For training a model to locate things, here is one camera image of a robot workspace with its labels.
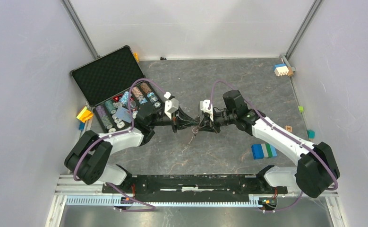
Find purple cable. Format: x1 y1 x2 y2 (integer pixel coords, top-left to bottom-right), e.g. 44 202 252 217
208 79 339 214
73 78 171 213

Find teal cube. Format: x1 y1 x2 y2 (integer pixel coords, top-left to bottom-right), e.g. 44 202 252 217
307 129 315 140

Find black poker chip case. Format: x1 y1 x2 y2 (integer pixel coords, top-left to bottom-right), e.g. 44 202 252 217
70 45 164 133

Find blue white tan block stack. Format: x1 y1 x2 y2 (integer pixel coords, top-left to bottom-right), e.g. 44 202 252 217
274 63 294 77

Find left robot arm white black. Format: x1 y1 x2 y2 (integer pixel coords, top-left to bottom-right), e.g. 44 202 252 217
64 103 199 193

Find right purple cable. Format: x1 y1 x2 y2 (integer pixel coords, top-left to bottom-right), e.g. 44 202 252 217
208 79 339 214

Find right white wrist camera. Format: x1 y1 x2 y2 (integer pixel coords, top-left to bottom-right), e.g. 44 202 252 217
199 99 214 122

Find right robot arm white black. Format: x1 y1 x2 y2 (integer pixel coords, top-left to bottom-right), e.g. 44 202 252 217
199 90 340 198

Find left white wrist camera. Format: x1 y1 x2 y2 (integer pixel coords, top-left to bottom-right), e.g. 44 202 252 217
163 92 179 120

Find wooden letter H cube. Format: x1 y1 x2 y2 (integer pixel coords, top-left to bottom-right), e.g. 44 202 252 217
285 125 293 132

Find orange yellow block behind case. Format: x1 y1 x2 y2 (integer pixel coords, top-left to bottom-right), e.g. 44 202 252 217
133 52 139 62

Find small blue block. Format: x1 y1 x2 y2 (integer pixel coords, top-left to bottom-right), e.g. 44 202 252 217
78 122 85 131

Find blue green white block stack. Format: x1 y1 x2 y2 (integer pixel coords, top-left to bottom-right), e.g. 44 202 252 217
251 143 277 160

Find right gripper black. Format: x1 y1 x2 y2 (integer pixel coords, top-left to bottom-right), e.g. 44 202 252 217
197 109 236 134

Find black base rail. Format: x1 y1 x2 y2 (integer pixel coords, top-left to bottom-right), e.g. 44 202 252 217
118 174 288 202

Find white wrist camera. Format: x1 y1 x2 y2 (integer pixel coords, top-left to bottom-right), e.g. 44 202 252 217
163 92 179 120
199 99 214 122

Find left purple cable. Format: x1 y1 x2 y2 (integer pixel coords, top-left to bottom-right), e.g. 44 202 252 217
73 78 171 213

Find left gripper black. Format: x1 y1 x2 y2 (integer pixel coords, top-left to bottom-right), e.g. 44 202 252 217
148 105 198 133

